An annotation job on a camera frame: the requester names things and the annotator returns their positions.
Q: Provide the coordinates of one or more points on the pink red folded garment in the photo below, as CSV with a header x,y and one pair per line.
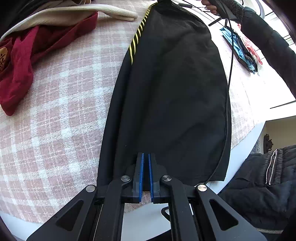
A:
x,y
250,47

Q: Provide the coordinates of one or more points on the dark red garment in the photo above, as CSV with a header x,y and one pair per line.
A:
x,y
20,51

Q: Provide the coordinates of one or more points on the cream white garment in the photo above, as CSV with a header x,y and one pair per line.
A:
x,y
70,15

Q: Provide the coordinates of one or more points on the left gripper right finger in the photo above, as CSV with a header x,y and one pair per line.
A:
x,y
196,213

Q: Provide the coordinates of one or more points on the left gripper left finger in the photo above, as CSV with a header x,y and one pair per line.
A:
x,y
96,213

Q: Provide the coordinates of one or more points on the person's right hand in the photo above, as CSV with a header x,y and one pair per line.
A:
x,y
210,7

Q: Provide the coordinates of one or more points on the black clothes pile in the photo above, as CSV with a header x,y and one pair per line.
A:
x,y
11,11

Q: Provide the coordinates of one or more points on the blue folded garment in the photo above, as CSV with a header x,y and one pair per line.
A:
x,y
241,53

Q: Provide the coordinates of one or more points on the person's right forearm black sleeve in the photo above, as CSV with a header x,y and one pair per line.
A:
x,y
274,48

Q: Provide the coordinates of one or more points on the black yellow-striped shorts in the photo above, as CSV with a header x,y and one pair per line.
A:
x,y
170,99

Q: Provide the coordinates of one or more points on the ring light on tripod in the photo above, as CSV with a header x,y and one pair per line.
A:
x,y
233,10

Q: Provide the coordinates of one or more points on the black puffer jacket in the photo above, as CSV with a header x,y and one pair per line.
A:
x,y
263,191

